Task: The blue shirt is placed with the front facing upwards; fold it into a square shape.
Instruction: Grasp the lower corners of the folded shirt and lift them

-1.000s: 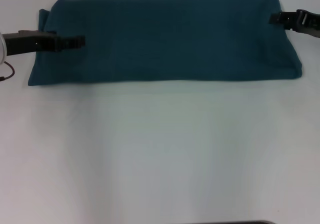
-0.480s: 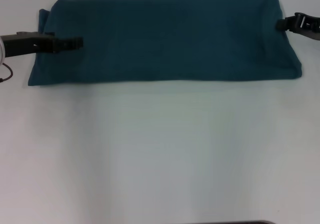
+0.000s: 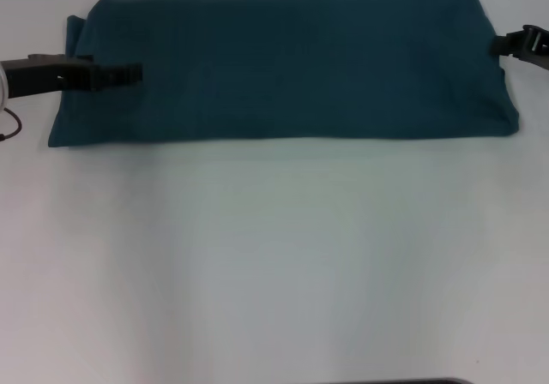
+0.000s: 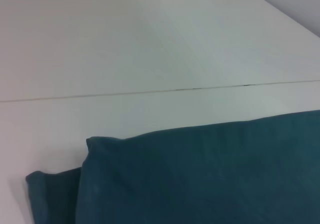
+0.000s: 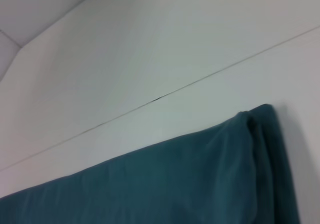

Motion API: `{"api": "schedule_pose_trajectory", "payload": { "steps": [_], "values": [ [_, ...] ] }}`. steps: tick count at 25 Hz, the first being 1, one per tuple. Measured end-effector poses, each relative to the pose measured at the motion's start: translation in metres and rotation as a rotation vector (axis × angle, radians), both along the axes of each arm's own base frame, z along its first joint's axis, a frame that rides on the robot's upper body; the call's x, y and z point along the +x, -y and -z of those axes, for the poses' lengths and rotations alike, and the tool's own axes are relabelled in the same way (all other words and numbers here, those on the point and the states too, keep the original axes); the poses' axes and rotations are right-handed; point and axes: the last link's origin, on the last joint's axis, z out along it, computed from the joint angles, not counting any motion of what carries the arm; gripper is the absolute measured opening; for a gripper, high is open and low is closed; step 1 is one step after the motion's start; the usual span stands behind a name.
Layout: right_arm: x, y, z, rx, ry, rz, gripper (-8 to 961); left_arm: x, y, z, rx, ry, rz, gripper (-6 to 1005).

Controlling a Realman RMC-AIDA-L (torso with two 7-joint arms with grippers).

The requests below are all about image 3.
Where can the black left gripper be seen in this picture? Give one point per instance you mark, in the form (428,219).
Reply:
(34,75)

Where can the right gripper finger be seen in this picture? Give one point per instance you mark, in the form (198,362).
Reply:
(521,47)

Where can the teal blue printed t-shirt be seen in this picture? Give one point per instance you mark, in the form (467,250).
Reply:
(279,67)

